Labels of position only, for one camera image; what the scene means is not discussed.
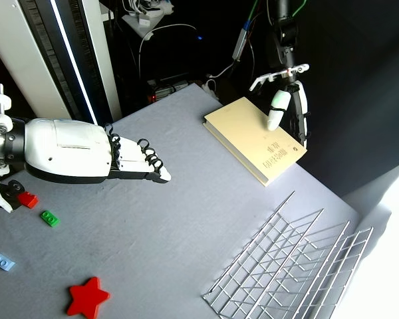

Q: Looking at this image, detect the red wooden star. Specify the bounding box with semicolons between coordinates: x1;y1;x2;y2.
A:
66;276;111;318

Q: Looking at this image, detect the cream hardcover book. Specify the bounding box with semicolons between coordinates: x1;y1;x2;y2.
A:
202;96;308;187

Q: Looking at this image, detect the red toy brick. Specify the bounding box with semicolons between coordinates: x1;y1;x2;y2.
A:
17;191;39;209

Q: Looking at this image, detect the silver adapter box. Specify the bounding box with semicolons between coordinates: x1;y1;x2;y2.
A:
231;28;249;62

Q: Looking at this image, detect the green toy brick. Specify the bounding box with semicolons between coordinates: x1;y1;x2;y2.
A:
40;210;61;228

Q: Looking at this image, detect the device with red light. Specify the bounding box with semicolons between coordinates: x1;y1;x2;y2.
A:
147;78;190;102

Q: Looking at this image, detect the long white looping cable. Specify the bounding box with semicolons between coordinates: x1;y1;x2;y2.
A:
138;23;198;80

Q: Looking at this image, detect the white cabinet with black strips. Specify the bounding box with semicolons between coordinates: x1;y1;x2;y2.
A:
0;0;122;130

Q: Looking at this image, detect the short white adapter cable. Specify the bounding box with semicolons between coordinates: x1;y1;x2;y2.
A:
205;59;237;80

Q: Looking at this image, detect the white cluttered shelf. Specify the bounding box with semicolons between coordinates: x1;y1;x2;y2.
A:
121;0;176;39

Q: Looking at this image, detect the light blue flat brick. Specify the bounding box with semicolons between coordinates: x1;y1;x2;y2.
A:
0;253;16;272

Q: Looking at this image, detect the grey table cloth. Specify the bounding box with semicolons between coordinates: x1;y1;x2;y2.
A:
0;82;362;319

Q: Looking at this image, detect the metal wire rack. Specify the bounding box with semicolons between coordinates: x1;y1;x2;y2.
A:
201;190;375;319

